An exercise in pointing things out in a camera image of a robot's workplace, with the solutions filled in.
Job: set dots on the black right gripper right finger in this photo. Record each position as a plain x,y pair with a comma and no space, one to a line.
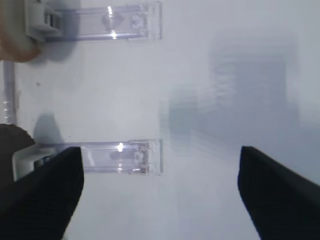
282,204

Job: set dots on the right long clear acrylic rail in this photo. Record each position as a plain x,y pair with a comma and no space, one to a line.
9,100

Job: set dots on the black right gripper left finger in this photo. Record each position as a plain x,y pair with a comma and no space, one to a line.
40,205

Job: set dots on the sesame top bun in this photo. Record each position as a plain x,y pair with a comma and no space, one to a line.
15,45

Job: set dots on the clear holder for top bun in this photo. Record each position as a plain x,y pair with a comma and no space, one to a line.
141,21

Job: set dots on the clear holder for patty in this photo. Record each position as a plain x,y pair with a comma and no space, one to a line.
137,156

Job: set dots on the white clip stand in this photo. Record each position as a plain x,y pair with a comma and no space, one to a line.
41,20

